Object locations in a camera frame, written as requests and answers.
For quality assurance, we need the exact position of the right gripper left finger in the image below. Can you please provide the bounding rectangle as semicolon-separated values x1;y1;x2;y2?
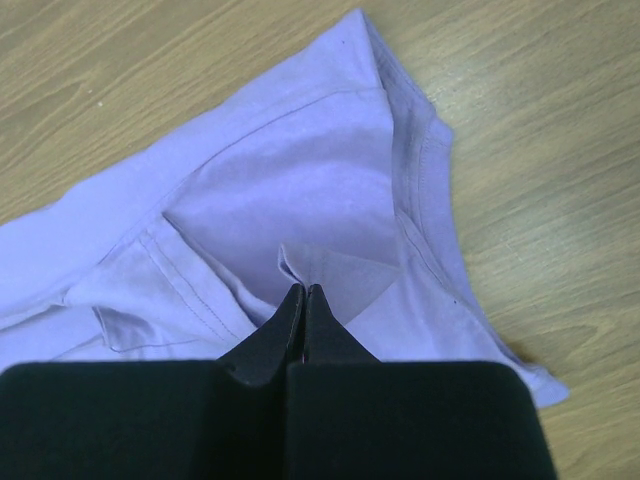
1;285;305;479

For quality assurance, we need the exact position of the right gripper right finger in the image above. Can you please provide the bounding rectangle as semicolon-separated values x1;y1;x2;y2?
287;285;556;479

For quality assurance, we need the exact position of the purple t shirt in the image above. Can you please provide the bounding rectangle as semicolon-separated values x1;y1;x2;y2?
1;9;569;407

